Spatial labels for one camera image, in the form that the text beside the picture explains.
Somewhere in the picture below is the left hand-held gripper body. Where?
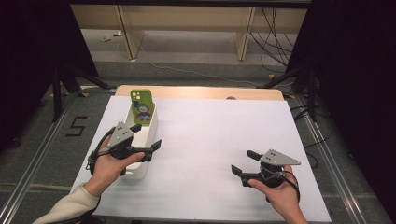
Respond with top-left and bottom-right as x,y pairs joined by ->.
106,121 -> 146,162

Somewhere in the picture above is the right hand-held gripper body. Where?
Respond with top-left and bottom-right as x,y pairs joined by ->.
241,148 -> 302,189

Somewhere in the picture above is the green phone with cartoon case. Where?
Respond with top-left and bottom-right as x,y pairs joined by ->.
130,89 -> 156,127

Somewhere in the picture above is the white plastic box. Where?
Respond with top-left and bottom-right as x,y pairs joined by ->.
120,101 -> 159,181

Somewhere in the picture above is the person's left hand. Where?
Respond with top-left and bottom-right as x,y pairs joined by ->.
84,134 -> 146,198

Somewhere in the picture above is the person's right hand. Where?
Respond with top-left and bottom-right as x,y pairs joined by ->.
247,164 -> 302,218

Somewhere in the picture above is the white table sheet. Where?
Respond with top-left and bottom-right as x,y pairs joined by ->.
70,95 -> 332,224

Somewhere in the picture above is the wooden table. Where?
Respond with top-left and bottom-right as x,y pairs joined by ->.
115,84 -> 285,102

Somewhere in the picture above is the black metal stand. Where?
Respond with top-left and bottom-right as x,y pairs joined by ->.
256,63 -> 318,123
50,62 -> 118,123

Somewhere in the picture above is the black curtain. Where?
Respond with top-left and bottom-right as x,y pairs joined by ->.
286,0 -> 396,220
0,0 -> 99,150

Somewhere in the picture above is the wooden shelf unit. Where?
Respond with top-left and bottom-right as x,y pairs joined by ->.
69,3 -> 309,62

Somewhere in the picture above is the right gripper black strap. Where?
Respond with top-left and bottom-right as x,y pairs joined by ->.
265,170 -> 302,203

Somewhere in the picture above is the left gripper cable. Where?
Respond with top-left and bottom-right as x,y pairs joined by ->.
86,126 -> 116,175

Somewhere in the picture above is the black floor cable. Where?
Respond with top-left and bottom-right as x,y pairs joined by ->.
290,104 -> 334,170

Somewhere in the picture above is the metal floor rail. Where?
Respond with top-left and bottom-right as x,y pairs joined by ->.
295,94 -> 368,224
0,90 -> 78,224

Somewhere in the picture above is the black wrist strap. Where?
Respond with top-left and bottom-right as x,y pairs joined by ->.
78,196 -> 102,224

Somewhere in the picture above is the white floor cable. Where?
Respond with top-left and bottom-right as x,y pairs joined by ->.
138,43 -> 295,88

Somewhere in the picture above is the bundle of black cables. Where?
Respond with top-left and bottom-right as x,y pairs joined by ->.
248,7 -> 298,74

